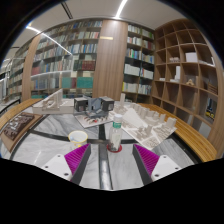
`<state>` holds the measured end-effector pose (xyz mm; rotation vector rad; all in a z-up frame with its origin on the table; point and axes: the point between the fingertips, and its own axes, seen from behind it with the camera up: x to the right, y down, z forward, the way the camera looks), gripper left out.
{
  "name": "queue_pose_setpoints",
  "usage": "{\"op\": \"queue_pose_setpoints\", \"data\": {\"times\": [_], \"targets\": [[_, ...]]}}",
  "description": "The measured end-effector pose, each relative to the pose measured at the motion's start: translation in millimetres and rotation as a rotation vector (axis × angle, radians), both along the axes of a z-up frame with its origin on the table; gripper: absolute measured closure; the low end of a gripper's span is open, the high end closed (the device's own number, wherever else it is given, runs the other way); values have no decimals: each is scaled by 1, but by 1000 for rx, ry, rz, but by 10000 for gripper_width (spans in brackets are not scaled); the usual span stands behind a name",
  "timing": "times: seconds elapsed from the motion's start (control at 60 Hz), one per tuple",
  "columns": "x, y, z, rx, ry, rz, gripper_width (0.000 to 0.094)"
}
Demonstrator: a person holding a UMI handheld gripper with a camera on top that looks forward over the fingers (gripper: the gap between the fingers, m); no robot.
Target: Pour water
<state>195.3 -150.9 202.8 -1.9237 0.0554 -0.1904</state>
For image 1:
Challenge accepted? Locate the clear plastic water bottle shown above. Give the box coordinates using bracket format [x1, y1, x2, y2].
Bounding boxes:
[108, 113, 124, 153]

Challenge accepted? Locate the wide bookshelf full of books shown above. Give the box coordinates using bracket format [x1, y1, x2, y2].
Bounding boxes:
[29, 19, 104, 100]

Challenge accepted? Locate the long slanted ceiling light strip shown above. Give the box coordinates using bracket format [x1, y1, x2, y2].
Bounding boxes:
[25, 25, 73, 56]

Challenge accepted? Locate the brown model on wooden board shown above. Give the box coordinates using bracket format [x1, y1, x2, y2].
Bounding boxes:
[0, 112, 44, 154]

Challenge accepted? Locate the dark grey building model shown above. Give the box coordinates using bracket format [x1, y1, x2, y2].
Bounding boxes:
[73, 95, 116, 129]

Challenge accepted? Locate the curved wooden slatted bench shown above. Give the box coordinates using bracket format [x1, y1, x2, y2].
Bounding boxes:
[0, 98, 43, 132]
[138, 102, 218, 164]

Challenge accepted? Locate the bookshelf behind glass case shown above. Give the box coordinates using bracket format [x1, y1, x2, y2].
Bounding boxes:
[3, 43, 32, 102]

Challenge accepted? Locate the narrow bookshelf with white books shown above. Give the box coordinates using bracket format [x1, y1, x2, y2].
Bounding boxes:
[121, 23, 156, 103]

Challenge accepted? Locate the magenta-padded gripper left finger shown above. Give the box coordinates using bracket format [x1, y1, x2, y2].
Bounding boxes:
[41, 143, 92, 186]

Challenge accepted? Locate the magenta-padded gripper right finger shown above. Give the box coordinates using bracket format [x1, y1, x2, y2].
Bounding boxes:
[132, 143, 184, 186]

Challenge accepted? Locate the flat round red coaster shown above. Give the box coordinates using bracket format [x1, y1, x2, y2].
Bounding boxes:
[106, 143, 124, 154]

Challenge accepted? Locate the white mug with yellow handle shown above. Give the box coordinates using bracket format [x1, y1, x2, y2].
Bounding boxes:
[68, 130, 89, 151]

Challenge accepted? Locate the white building model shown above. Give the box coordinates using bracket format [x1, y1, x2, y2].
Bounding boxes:
[32, 88, 76, 116]

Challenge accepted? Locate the white city block model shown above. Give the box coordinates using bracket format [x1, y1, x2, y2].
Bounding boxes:
[111, 93, 178, 151]

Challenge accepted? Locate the wooden cubby shelf unit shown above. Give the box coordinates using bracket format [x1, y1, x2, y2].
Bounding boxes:
[151, 18, 224, 155]

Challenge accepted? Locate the straight ceiling light strip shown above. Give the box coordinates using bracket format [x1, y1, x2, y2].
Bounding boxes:
[114, 0, 129, 20]

